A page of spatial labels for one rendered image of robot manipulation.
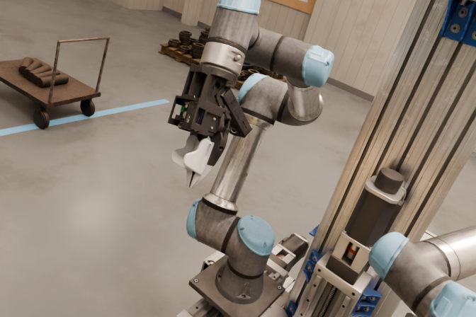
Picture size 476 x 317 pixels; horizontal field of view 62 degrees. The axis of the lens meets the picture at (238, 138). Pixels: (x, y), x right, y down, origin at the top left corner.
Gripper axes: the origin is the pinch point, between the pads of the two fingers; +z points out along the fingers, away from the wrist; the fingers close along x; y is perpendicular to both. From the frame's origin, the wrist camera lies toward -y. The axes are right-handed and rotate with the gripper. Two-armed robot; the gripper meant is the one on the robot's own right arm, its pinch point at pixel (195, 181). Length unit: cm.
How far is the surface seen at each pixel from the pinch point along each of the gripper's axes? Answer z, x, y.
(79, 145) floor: 21, -302, -105
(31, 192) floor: 59, -249, -59
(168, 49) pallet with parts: -153, -531, -297
